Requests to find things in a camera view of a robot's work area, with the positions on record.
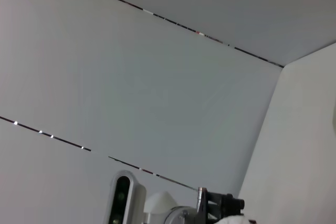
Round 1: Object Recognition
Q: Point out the left gripper cable with plugs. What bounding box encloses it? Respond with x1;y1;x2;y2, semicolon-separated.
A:
197;186;206;204

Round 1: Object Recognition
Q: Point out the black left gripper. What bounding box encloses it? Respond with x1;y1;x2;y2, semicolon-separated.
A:
196;189;246;223

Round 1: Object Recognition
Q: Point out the white paper ball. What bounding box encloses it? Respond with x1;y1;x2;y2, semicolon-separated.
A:
214;215;254;224

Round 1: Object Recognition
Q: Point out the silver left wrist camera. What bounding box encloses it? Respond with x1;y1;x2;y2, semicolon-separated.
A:
108;170;146;224

